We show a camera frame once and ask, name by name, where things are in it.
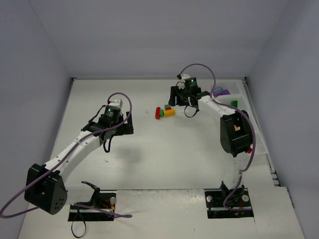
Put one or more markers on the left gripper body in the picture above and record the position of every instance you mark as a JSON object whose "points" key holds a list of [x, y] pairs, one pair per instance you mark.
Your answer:
{"points": [[127, 124]]}

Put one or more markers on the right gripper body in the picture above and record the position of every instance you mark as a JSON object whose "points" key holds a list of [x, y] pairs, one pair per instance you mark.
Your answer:
{"points": [[174, 95]]}

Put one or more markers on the long yellow lego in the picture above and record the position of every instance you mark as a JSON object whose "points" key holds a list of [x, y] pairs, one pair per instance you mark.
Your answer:
{"points": [[168, 113]]}

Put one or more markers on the red studded lego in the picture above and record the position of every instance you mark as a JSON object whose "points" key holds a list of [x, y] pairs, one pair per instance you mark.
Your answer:
{"points": [[157, 114]]}

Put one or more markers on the purple square lego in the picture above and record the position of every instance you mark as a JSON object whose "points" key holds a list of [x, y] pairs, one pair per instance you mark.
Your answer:
{"points": [[224, 92]]}

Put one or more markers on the purple oval lego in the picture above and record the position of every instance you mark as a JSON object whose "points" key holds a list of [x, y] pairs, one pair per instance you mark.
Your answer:
{"points": [[217, 90]]}

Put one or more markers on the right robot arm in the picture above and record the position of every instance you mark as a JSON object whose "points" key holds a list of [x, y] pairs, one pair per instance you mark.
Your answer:
{"points": [[200, 101]]}

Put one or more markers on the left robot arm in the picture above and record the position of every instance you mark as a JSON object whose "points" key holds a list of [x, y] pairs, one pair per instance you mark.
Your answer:
{"points": [[46, 183]]}

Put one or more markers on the clear container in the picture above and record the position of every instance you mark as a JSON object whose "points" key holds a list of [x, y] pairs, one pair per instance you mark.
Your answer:
{"points": [[250, 134]]}

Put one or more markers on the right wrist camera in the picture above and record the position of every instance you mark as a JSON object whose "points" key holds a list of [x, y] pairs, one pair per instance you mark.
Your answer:
{"points": [[183, 77]]}

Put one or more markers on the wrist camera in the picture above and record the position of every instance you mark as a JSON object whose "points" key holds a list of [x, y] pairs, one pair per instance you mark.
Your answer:
{"points": [[183, 77], [117, 103]]}

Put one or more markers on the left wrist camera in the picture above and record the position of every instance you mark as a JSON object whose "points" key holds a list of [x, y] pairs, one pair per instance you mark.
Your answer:
{"points": [[117, 103]]}

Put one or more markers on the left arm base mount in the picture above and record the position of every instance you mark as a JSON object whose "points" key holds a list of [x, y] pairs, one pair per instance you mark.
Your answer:
{"points": [[104, 200]]}

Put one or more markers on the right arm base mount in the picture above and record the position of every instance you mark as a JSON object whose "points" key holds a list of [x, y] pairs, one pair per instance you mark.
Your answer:
{"points": [[237, 206]]}

